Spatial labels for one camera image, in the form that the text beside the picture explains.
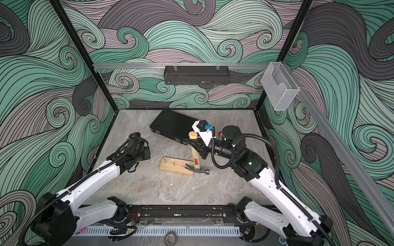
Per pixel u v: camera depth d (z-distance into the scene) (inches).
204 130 19.0
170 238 26.4
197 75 39.9
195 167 29.1
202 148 20.1
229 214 28.6
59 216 15.0
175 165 33.8
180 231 27.4
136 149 25.2
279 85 31.0
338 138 21.7
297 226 15.1
